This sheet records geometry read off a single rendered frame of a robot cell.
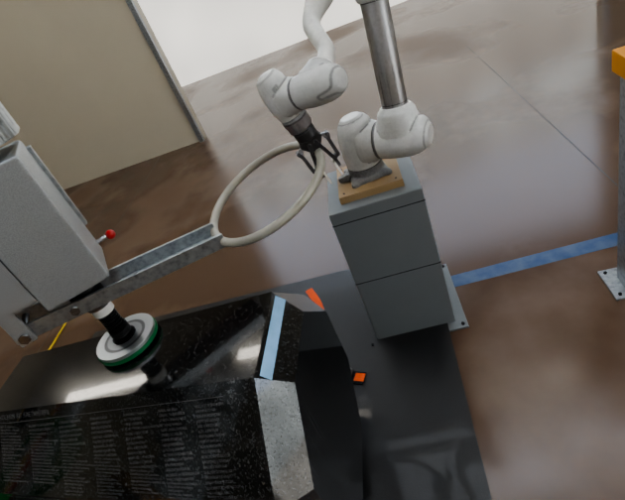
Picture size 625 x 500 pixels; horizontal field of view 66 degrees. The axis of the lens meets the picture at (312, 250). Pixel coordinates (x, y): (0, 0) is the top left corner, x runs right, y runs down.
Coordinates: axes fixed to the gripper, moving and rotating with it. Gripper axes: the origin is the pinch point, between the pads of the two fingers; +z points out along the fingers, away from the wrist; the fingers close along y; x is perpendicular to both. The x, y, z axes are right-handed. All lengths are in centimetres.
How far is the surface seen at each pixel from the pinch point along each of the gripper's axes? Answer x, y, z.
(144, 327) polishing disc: 19, 83, -4
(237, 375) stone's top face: 55, 55, 4
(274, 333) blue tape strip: 43, 43, 10
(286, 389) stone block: 60, 46, 14
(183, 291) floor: -137, 137, 86
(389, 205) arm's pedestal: -10.4, -11.2, 35.0
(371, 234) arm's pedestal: -12.5, 1.6, 43.7
